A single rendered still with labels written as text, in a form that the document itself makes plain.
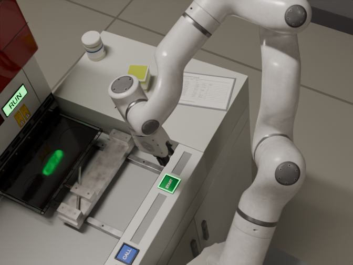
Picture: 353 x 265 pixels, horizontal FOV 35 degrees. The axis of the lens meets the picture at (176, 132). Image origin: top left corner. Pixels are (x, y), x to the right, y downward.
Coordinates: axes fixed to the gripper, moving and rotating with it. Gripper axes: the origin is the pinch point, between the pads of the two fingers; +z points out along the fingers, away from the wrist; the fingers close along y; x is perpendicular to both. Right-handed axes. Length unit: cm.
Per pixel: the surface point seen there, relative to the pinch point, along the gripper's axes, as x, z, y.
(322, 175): 79, 115, 6
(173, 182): 0.9, 14.8, -2.6
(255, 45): 148, 101, -60
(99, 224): -18.2, 21.9, -23.8
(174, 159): 8.8, 14.4, -6.7
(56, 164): -6.9, 12.1, -46.3
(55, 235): -27, 22, -37
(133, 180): 2.3, 25.0, -24.2
